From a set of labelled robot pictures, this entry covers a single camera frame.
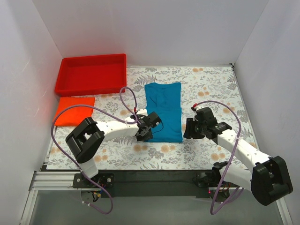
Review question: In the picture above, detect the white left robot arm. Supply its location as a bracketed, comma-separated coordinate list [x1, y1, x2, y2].
[66, 109, 162, 188]

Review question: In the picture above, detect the red plastic tray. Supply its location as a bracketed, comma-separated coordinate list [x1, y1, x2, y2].
[54, 53, 127, 97]

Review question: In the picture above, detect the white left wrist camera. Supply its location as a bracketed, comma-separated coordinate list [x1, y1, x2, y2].
[135, 109, 148, 116]

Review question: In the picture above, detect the teal t shirt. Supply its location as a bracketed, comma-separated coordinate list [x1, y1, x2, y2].
[145, 82, 183, 143]

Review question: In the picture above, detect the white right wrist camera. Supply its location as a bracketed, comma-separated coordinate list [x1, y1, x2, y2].
[191, 103, 198, 112]

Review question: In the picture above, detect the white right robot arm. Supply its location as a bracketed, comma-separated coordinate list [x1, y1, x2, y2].
[184, 106, 293, 206]

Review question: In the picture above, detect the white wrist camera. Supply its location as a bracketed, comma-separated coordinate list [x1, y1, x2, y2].
[135, 109, 148, 116]
[191, 103, 198, 112]

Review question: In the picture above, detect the floral patterned table mat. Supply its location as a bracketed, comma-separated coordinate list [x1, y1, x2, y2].
[46, 65, 261, 171]

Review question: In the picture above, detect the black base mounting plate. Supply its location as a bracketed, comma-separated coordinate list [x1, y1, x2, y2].
[72, 170, 218, 198]

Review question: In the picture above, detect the folded orange t shirt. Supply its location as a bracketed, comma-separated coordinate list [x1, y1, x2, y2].
[55, 97, 95, 127]

